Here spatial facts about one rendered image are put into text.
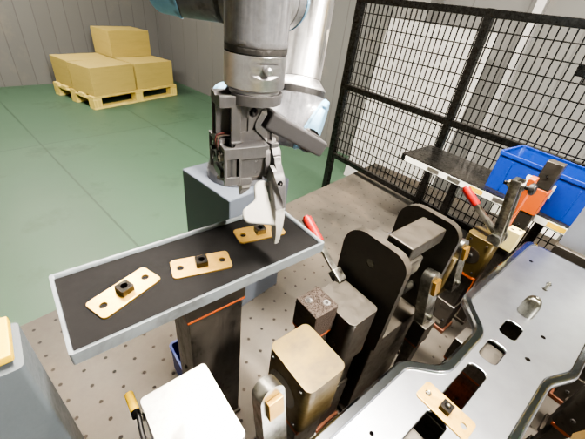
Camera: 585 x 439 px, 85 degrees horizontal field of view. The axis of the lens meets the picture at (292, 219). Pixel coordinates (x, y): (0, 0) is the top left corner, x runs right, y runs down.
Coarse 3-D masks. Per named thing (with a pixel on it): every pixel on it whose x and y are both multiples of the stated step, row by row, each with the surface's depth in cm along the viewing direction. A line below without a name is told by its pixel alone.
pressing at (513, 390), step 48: (480, 288) 73; (528, 288) 75; (576, 288) 77; (480, 336) 62; (528, 336) 64; (576, 336) 65; (384, 384) 52; (480, 384) 54; (528, 384) 55; (336, 432) 45; (384, 432) 46; (480, 432) 48
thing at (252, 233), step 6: (240, 228) 55; (246, 228) 55; (252, 228) 55; (258, 228) 54; (264, 228) 54; (270, 228) 56; (234, 234) 54; (240, 234) 54; (246, 234) 54; (252, 234) 54; (258, 234) 54; (264, 234) 54; (270, 234) 54; (282, 234) 55; (240, 240) 52; (246, 240) 52; (252, 240) 53
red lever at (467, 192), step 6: (468, 186) 83; (468, 192) 83; (468, 198) 83; (474, 198) 82; (474, 204) 82; (480, 204) 82; (480, 210) 82; (480, 216) 82; (486, 216) 81; (486, 222) 81; (492, 222) 81; (492, 228) 81
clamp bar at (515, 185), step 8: (512, 184) 73; (520, 184) 72; (536, 184) 72; (512, 192) 74; (520, 192) 75; (528, 192) 72; (504, 200) 76; (512, 200) 74; (504, 208) 76; (512, 208) 75; (504, 216) 77; (512, 216) 78; (496, 224) 79; (504, 224) 77; (496, 232) 79; (504, 232) 80
